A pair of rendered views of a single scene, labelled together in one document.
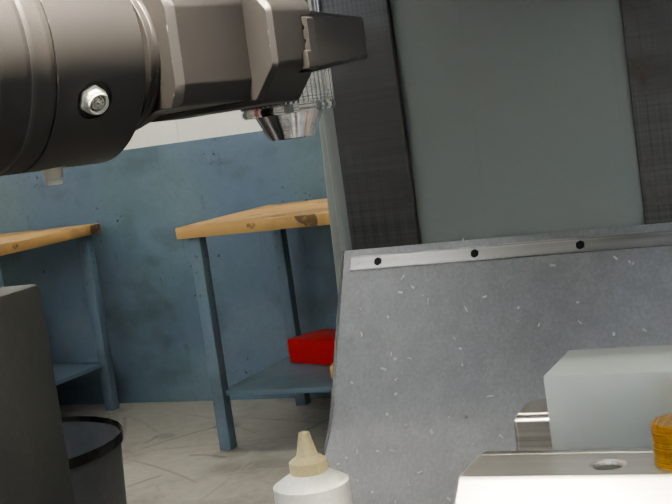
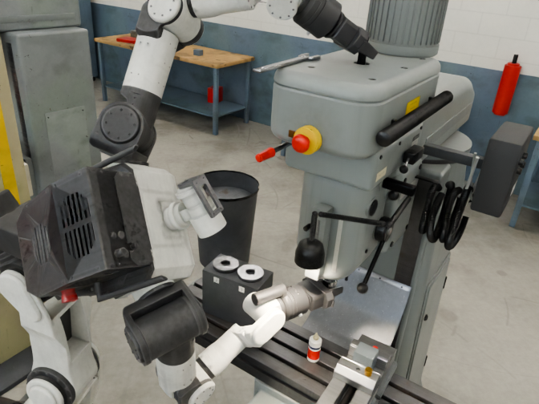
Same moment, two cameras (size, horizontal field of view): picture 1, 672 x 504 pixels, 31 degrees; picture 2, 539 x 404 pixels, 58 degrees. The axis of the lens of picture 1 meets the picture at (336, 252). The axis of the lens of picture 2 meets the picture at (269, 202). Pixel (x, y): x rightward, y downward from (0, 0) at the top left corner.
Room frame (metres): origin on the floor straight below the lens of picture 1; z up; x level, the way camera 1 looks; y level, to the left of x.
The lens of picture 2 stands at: (-0.58, 0.08, 2.11)
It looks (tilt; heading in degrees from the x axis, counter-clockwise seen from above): 27 degrees down; 6
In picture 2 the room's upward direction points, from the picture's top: 4 degrees clockwise
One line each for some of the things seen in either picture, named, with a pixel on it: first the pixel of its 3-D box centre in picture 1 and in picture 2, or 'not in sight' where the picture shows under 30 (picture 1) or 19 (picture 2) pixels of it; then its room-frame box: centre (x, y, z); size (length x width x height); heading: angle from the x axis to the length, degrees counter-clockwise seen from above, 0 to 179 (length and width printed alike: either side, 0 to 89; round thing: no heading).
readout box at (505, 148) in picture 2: not in sight; (504, 168); (0.73, -0.42, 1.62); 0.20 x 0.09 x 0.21; 154
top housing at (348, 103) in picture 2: not in sight; (359, 94); (0.62, 0.01, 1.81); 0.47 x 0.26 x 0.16; 154
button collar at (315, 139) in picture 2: not in sight; (307, 139); (0.40, 0.11, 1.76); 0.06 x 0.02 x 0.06; 64
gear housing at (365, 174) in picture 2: not in sight; (356, 142); (0.65, -0.01, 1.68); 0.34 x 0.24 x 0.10; 154
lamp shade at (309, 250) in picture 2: not in sight; (310, 250); (0.42, 0.08, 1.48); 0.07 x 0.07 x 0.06
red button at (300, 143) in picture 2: not in sight; (301, 143); (0.38, 0.13, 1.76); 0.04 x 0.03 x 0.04; 64
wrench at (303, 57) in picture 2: not in sight; (287, 62); (0.52, 0.18, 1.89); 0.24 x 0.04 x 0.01; 155
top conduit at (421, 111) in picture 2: not in sight; (418, 114); (0.58, -0.13, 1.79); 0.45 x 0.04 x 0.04; 154
